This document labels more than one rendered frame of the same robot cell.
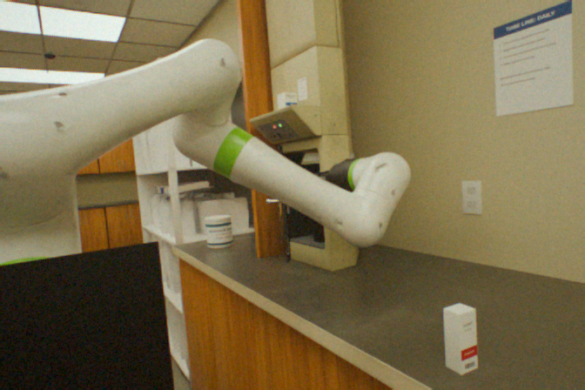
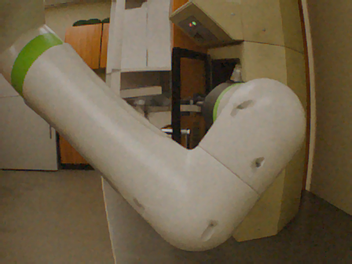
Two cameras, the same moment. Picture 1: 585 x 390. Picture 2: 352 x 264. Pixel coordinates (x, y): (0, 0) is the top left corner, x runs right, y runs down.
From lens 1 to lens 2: 0.48 m
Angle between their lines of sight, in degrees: 21
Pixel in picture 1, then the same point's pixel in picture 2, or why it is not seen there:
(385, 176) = (245, 127)
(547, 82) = not seen: outside the picture
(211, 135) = (10, 48)
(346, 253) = (264, 220)
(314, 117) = (230, 16)
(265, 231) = not seen: hidden behind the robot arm
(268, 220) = not seen: hidden behind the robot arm
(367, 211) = (190, 196)
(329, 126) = (255, 31)
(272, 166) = (58, 90)
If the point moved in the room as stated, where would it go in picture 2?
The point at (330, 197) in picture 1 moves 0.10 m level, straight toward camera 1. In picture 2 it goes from (128, 155) to (75, 171)
